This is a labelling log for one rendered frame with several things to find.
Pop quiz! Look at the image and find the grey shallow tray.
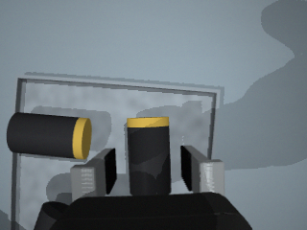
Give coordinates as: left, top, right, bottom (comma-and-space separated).
8, 75, 221, 230

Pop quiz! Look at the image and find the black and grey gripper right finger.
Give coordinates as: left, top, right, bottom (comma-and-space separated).
180, 145, 224, 196

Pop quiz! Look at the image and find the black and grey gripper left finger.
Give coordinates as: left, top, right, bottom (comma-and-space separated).
70, 148, 117, 202

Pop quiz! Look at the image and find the black battery with gold top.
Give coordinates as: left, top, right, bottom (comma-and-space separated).
7, 112, 92, 160
34, 201, 69, 230
127, 117, 172, 196

